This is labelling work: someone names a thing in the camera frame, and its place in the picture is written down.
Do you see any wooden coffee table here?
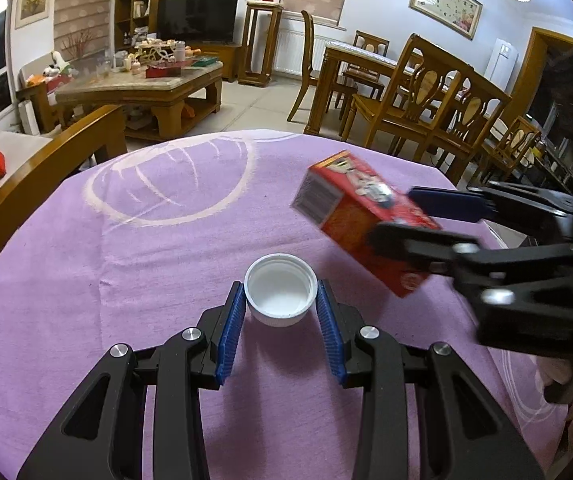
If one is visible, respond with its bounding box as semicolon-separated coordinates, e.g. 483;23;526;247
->
55;57;224;142

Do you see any wooden bookshelf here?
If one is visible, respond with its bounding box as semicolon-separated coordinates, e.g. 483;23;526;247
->
115;0;172;51

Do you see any wooden dining table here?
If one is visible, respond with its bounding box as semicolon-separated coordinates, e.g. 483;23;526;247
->
307;41;467;136

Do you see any white standing air conditioner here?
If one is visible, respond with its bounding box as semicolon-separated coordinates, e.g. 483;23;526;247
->
484;38;519;92

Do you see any tall wooden plant stand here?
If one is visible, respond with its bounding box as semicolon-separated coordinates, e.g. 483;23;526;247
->
238;1;284;87

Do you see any white plastic cap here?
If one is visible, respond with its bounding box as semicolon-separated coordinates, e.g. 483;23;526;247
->
244;254;318;329

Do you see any wide framed floral picture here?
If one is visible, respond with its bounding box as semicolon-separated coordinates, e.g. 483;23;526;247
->
409;0;483;41

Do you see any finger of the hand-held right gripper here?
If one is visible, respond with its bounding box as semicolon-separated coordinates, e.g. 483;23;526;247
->
408;185;573;227
371;222;573;361

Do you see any red gift box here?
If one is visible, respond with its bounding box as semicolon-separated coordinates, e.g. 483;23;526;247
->
145;63;182;79

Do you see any red cardboard box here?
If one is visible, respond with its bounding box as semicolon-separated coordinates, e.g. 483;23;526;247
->
291;150;442;299

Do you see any black flat television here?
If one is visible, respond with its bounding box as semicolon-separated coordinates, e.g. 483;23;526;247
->
156;0;240;46

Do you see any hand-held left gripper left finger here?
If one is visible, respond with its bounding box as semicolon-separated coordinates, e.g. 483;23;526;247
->
16;282;245;480

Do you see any wooden sofa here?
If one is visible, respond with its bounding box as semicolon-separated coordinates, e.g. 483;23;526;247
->
0;105;127;306

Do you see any purple tablecloth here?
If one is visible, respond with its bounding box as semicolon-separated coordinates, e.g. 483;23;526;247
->
0;130;573;480

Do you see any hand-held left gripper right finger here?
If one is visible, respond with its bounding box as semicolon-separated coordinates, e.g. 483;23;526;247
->
317;280;545;480

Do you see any wooden dining chair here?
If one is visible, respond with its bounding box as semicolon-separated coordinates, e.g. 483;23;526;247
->
341;34;473;156
471;115;542;187
407;67;512;186
344;30;391;102
286;10;360;123

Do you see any carved wooden fruit stand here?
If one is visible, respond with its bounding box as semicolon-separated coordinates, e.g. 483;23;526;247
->
134;40;180;66

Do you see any wooden television cabinet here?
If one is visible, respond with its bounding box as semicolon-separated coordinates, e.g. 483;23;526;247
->
186;40;243;82

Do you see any framed sunflower picture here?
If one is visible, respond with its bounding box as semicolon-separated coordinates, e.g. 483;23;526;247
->
14;0;54;30

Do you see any white plush toy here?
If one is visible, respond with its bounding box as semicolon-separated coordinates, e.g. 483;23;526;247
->
44;51;70;79

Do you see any white wall radiator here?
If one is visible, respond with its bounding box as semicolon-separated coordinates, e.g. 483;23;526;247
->
271;27;336;79

